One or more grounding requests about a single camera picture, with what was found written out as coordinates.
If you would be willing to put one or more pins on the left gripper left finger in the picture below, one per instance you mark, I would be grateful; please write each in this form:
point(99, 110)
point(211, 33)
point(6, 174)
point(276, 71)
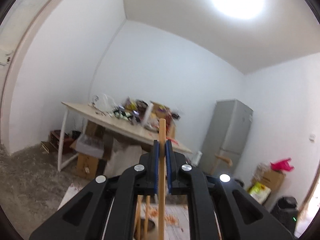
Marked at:
point(105, 208)

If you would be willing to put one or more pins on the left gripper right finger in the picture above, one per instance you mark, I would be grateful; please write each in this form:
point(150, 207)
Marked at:
point(217, 209)

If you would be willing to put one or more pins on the wooden chopstick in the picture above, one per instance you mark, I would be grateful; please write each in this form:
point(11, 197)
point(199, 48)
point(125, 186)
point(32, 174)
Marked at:
point(137, 227)
point(147, 205)
point(161, 179)

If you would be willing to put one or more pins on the cardboard box under table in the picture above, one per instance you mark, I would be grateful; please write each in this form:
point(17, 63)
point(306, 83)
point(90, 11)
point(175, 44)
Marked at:
point(89, 167)

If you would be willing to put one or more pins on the white sack under table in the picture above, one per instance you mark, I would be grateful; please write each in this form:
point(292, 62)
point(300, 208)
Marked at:
point(122, 157)

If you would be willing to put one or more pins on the black trash bin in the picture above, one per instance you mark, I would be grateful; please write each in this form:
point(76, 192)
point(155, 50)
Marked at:
point(286, 212)

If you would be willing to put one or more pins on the grey refrigerator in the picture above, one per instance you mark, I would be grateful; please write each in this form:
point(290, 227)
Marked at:
point(227, 135)

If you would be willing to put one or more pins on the pink plastic bag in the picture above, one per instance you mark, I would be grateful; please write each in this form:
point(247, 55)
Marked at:
point(282, 165)

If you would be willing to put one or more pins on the white wooden side table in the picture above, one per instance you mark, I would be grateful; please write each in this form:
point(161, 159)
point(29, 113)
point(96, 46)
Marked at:
point(89, 113)

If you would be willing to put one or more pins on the clutter box on table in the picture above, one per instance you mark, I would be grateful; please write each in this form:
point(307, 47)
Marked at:
point(155, 112)

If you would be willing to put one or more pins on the white panel door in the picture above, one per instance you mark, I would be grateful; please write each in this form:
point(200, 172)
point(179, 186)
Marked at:
point(16, 18)

